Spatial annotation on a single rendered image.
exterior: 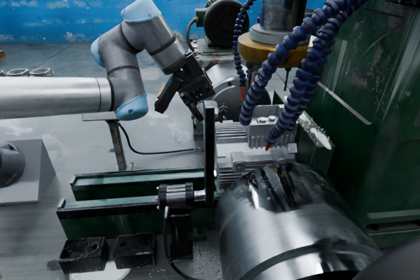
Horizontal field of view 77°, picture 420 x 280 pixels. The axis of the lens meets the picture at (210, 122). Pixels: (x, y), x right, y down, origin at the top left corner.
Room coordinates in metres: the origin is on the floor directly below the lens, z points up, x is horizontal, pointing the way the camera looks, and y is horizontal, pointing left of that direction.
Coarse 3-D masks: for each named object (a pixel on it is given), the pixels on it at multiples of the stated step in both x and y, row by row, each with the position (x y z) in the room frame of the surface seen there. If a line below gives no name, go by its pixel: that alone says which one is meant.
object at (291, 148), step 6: (288, 144) 0.53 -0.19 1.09; (294, 144) 0.53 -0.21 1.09; (216, 150) 0.52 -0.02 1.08; (222, 150) 0.51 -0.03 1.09; (288, 150) 0.53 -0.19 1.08; (294, 150) 0.52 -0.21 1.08; (222, 156) 0.50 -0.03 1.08; (216, 186) 0.51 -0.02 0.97; (216, 192) 0.51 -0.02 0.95; (222, 192) 0.50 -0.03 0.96
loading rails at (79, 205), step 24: (168, 168) 0.63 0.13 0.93; (192, 168) 0.63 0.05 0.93; (96, 192) 0.57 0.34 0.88; (120, 192) 0.58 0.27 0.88; (144, 192) 0.59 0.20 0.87; (72, 216) 0.47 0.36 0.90; (96, 216) 0.47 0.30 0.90; (120, 216) 0.48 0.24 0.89; (144, 216) 0.49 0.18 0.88; (192, 216) 0.50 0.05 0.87
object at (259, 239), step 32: (224, 192) 0.36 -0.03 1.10; (256, 192) 0.31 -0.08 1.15; (288, 192) 0.30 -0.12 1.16; (320, 192) 0.30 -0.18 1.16; (224, 224) 0.30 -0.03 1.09; (256, 224) 0.26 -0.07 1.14; (288, 224) 0.24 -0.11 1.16; (320, 224) 0.24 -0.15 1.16; (352, 224) 0.25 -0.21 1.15; (224, 256) 0.25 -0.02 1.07; (256, 256) 0.21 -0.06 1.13; (288, 256) 0.20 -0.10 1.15; (320, 256) 0.20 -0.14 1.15; (352, 256) 0.20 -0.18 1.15
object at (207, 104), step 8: (208, 104) 0.44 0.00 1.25; (208, 112) 0.42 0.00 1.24; (216, 112) 0.43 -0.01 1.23; (208, 120) 0.43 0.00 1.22; (208, 128) 0.42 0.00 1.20; (208, 136) 0.42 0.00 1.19; (208, 144) 0.42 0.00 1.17; (208, 152) 0.42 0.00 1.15; (208, 160) 0.42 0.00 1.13; (208, 168) 0.42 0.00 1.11; (208, 176) 0.42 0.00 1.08; (216, 176) 0.43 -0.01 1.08; (208, 184) 0.42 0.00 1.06; (208, 192) 0.42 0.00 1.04; (208, 200) 0.42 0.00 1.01
